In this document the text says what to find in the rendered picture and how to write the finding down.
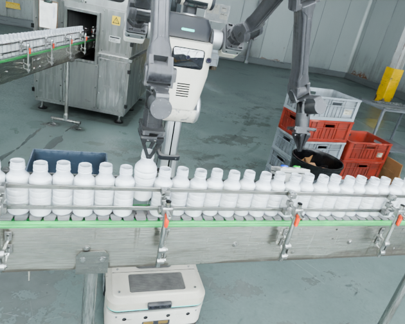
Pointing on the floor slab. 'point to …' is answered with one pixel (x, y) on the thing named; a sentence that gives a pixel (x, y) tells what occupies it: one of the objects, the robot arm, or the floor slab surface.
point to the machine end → (95, 61)
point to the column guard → (388, 84)
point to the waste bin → (333, 164)
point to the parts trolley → (396, 123)
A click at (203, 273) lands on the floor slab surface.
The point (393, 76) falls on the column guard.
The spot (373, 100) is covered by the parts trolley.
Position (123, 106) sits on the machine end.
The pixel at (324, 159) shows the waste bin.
